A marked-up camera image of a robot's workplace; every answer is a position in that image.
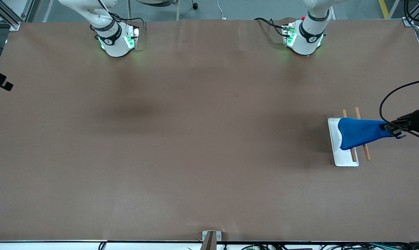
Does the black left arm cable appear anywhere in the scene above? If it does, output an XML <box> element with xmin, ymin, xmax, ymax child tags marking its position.
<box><xmin>379</xmin><ymin>78</ymin><xmax>419</xmax><ymax>143</ymax></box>

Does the cable bundle under table edge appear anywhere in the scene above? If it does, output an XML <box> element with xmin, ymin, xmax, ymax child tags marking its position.
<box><xmin>223</xmin><ymin>242</ymin><xmax>419</xmax><ymax>250</ymax></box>

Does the aluminium frame profile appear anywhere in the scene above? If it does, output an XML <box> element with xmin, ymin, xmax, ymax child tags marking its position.
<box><xmin>0</xmin><ymin>0</ymin><xmax>34</xmax><ymax>31</ymax></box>
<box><xmin>402</xmin><ymin>0</ymin><xmax>419</xmax><ymax>28</ymax></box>

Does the black base cable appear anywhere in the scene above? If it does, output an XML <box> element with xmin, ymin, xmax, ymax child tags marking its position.
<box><xmin>107</xmin><ymin>12</ymin><xmax>146</xmax><ymax>32</ymax></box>
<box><xmin>254</xmin><ymin>17</ymin><xmax>287</xmax><ymax>37</ymax></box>

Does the brown paper table cover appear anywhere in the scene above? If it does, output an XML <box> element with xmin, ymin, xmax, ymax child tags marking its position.
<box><xmin>0</xmin><ymin>17</ymin><xmax>419</xmax><ymax>242</ymax></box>

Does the black left base cable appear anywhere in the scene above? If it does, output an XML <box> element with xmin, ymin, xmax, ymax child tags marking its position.
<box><xmin>254</xmin><ymin>17</ymin><xmax>287</xmax><ymax>37</ymax></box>

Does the office chair base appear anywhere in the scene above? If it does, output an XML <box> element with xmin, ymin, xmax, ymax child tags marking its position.
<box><xmin>126</xmin><ymin>0</ymin><xmax>199</xmax><ymax>22</ymax></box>

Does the grey metal bracket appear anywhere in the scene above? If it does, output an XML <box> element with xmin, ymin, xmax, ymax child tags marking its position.
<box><xmin>202</xmin><ymin>230</ymin><xmax>222</xmax><ymax>250</ymax></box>

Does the black right base cable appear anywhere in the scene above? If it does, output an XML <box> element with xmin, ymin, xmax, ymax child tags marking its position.
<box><xmin>107</xmin><ymin>12</ymin><xmax>146</xmax><ymax>32</ymax></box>

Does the blue microfibre towel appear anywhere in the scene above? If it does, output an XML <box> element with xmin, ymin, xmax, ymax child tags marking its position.
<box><xmin>337</xmin><ymin>117</ymin><xmax>406</xmax><ymax>151</ymax></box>

